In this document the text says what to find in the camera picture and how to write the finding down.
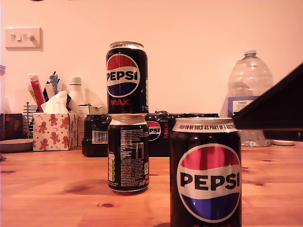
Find black Pepsi Max can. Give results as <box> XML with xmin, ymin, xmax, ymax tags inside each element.
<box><xmin>169</xmin><ymin>117</ymin><xmax>242</xmax><ymax>227</ymax></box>
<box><xmin>106</xmin><ymin>41</ymin><xmax>149</xmax><ymax>114</ymax></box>
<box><xmin>107</xmin><ymin>113</ymin><xmax>150</xmax><ymax>196</ymax></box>

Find black shrink-wrapped Pepsi multipack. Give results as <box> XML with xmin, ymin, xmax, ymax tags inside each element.
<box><xmin>82</xmin><ymin>110</ymin><xmax>221</xmax><ymax>157</ymax></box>

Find large clear water bottle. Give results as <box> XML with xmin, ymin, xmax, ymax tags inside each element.
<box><xmin>227</xmin><ymin>49</ymin><xmax>275</xmax><ymax>148</ymax></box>

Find small white carton box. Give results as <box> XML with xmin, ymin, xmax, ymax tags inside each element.
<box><xmin>77</xmin><ymin>103</ymin><xmax>104</xmax><ymax>147</ymax></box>

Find white plastic bottle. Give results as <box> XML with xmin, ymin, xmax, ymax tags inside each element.
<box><xmin>68</xmin><ymin>77</ymin><xmax>86</xmax><ymax>113</ymax></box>

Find white tissue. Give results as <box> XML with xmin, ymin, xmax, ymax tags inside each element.
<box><xmin>41</xmin><ymin>91</ymin><xmax>70</xmax><ymax>114</ymax></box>

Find gingerbread print tissue box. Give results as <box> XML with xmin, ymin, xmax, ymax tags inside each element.
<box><xmin>32</xmin><ymin>112</ymin><xmax>79</xmax><ymax>151</ymax></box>

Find blue packet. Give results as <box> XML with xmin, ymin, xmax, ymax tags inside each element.
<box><xmin>49</xmin><ymin>70</ymin><xmax>62</xmax><ymax>94</ymax></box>

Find black and white packet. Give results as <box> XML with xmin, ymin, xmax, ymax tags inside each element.
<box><xmin>44</xmin><ymin>81</ymin><xmax>57</xmax><ymax>101</ymax></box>

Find cream stick packet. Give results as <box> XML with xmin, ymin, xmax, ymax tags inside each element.
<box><xmin>26</xmin><ymin>82</ymin><xmax>38</xmax><ymax>107</ymax></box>

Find grey plate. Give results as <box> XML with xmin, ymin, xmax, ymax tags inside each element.
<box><xmin>0</xmin><ymin>138</ymin><xmax>34</xmax><ymax>153</ymax></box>

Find small white round camera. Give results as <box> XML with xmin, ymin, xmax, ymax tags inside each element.
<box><xmin>271</xmin><ymin>139</ymin><xmax>296</xmax><ymax>147</ymax></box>

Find metal wire rack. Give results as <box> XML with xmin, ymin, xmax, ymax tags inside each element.
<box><xmin>23</xmin><ymin>102</ymin><xmax>39</xmax><ymax>138</ymax></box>

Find white wall light switch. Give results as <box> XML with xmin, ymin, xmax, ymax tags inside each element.
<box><xmin>5</xmin><ymin>27</ymin><xmax>44</xmax><ymax>52</ymax></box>

